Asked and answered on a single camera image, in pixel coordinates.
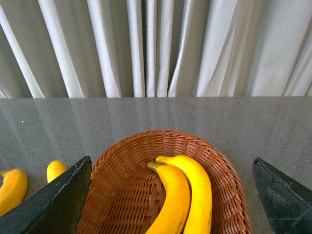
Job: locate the yellow banana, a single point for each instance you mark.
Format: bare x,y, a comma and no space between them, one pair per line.
13,189
54,169
174,212
199,220

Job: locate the right orange wicker basket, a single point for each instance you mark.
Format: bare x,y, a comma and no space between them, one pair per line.
125,196

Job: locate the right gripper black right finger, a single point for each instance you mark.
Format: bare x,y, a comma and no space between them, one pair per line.
286,202

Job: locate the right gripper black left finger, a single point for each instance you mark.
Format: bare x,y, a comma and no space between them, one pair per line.
54,209

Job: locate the white pleated curtain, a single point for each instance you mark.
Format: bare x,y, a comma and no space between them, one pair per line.
155,48

